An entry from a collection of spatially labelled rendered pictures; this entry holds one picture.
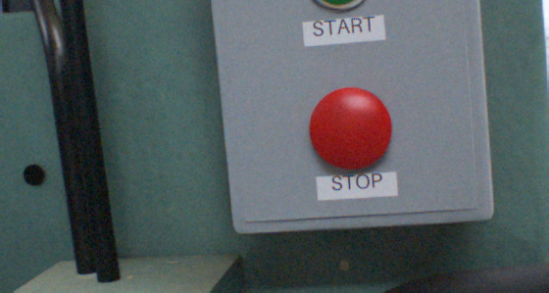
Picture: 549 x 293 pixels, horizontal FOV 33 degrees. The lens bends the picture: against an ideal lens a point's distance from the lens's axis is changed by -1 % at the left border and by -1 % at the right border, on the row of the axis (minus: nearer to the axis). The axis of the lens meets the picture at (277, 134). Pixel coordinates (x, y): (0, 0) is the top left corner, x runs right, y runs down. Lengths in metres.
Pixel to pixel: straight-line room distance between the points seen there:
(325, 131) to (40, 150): 0.20
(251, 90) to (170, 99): 0.08
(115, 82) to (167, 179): 0.05
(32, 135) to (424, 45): 0.23
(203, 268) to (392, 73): 0.12
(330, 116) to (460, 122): 0.05
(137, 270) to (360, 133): 0.13
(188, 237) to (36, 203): 0.10
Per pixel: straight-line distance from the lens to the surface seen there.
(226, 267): 0.40
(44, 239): 0.50
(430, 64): 0.34
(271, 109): 0.35
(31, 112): 0.49
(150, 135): 0.43
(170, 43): 0.42
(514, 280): 0.38
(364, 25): 0.35
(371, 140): 0.34
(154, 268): 0.41
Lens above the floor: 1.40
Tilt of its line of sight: 6 degrees down
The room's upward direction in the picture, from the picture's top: 5 degrees counter-clockwise
